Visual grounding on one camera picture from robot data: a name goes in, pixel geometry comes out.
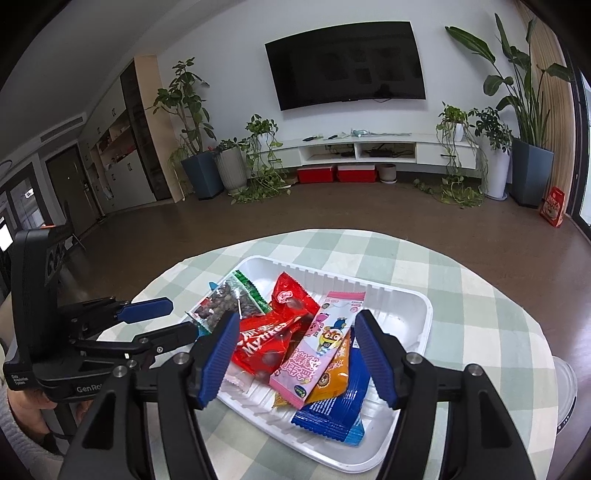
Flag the white television console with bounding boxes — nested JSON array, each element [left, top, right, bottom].
[[272, 133, 478, 171]]

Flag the tall plant in blue pot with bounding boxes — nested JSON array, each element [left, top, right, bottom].
[[148, 58, 225, 200]]

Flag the pale pink snack packet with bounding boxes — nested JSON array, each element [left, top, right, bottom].
[[224, 364, 254, 393]]

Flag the white wall cabinet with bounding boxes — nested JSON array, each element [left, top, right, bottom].
[[78, 55, 174, 217]]

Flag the person's left forearm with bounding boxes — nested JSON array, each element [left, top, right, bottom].
[[0, 378, 63, 480]]

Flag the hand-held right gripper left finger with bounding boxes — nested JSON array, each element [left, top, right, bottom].
[[58, 310, 242, 480]]

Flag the pink cartoon snack packet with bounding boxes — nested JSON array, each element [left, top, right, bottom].
[[269, 291, 366, 409]]

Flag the green checked tablecloth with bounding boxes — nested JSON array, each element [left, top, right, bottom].
[[95, 229, 559, 480]]

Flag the orange snack packet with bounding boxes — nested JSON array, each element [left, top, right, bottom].
[[271, 325, 354, 409]]

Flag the dark blue snack packet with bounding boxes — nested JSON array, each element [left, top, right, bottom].
[[291, 332, 375, 448]]

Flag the white plastic tray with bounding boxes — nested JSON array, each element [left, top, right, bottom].
[[184, 255, 434, 474]]

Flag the red storage box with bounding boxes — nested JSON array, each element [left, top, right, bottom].
[[296, 165, 336, 184], [337, 164, 377, 183]]

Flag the translucent plastic container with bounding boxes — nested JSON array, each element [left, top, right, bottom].
[[551, 355, 579, 437]]

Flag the leafy plant in white pot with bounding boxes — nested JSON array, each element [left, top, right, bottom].
[[468, 107, 513, 200]]

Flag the red paper bag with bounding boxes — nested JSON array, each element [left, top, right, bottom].
[[539, 186, 566, 228]]

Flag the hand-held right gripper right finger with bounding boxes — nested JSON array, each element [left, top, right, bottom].
[[353, 309, 532, 480]]

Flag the large-leaf plant in blue pot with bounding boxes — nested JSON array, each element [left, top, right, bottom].
[[445, 13, 573, 208]]

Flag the person's left hand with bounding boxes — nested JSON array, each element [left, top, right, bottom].
[[8, 385, 95, 437]]

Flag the plant in ribbed white pot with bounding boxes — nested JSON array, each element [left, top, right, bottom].
[[213, 137, 249, 195]]

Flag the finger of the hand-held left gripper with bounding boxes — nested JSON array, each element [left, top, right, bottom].
[[74, 320, 200, 370], [58, 296, 175, 333]]

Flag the trailing pothos plant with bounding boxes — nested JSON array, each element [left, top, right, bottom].
[[231, 114, 291, 205]]

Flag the green clear nut packet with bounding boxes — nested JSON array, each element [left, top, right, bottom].
[[190, 270, 273, 330]]

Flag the red snack packet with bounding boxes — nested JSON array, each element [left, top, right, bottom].
[[230, 271, 321, 384]]

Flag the trailing pothos in white pot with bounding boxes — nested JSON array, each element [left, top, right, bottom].
[[413, 102, 485, 208]]

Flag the dark brown door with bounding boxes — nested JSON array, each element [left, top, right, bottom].
[[45, 144, 100, 222]]

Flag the black wall television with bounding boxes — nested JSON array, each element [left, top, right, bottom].
[[264, 21, 426, 112]]

